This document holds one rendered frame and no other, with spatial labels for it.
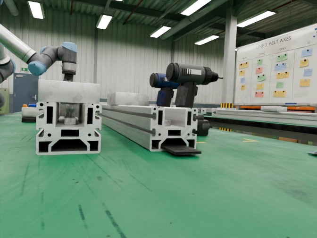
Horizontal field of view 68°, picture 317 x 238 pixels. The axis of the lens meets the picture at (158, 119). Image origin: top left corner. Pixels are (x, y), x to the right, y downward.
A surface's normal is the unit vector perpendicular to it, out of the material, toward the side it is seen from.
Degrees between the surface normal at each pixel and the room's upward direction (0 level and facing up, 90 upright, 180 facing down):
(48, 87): 90
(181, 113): 90
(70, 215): 0
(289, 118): 90
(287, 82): 90
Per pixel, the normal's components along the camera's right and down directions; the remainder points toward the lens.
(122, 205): 0.04, -1.00
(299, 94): -0.92, -0.02
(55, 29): 0.38, 0.07
